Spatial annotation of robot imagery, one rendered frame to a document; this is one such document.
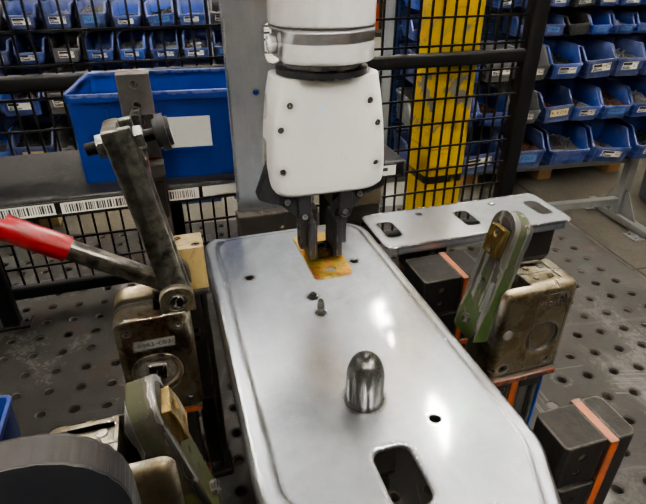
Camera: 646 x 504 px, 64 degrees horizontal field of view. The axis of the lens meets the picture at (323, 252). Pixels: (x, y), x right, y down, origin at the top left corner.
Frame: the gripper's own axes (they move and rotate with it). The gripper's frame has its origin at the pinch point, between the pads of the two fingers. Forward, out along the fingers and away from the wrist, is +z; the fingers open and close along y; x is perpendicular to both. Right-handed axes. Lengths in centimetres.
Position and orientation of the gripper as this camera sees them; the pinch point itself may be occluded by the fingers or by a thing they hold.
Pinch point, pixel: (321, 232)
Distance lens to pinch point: 49.4
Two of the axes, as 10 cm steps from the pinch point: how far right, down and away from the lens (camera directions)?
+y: 9.6, -1.5, 2.5
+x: -2.9, -4.8, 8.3
